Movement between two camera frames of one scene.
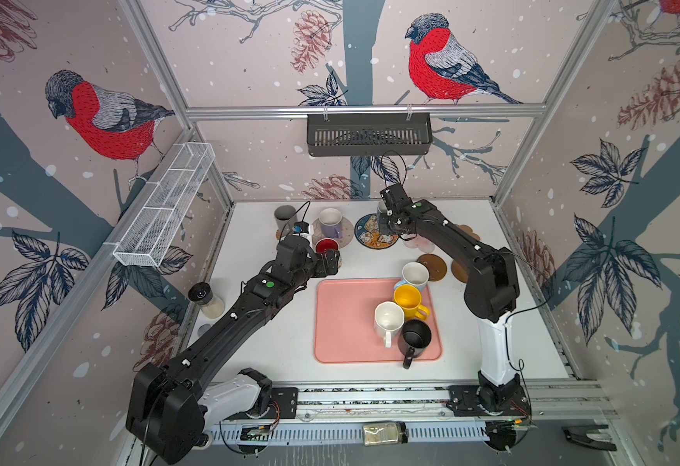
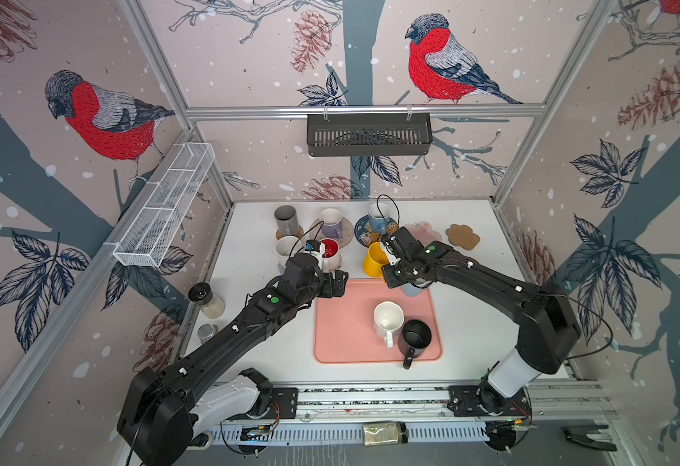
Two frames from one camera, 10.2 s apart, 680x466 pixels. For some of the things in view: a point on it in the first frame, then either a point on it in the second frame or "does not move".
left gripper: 323,269 -> 329,290
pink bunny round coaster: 343,241 does not move
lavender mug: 330,220 does not move
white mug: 389,320 does not move
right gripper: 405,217 -> 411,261
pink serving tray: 344,322 does not move
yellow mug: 409,298 -> 374,259
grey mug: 284,221 does not move
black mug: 413,340 does not move
